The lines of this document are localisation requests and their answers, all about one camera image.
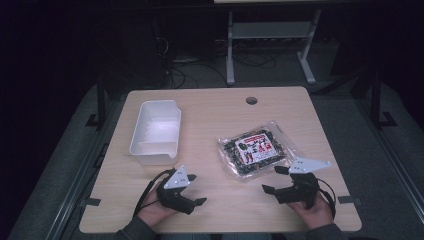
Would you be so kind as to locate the clear snack packet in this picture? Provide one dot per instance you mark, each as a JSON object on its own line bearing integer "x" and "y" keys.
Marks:
{"x": 255, "y": 150}

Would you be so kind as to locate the person's left hand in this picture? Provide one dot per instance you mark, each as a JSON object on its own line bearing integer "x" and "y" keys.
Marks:
{"x": 153, "y": 210}

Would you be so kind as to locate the white metal desk frame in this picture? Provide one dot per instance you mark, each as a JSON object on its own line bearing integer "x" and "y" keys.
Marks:
{"x": 270, "y": 30}

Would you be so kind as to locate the black metal stand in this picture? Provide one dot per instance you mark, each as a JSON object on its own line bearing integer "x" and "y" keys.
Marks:
{"x": 376, "y": 100}

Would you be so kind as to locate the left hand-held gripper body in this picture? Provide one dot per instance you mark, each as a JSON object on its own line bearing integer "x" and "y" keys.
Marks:
{"x": 173, "y": 198}

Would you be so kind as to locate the dark tape strip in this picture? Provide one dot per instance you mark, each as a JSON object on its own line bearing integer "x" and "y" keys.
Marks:
{"x": 346, "y": 200}
{"x": 92, "y": 201}

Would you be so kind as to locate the person's right hand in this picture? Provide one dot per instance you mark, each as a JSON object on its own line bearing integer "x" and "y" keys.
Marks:
{"x": 316, "y": 215}

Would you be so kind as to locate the white plastic bin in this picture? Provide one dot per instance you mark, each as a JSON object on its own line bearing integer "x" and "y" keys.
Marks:
{"x": 156, "y": 130}

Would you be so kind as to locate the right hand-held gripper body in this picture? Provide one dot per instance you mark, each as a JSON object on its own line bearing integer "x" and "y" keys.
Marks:
{"x": 301, "y": 190}

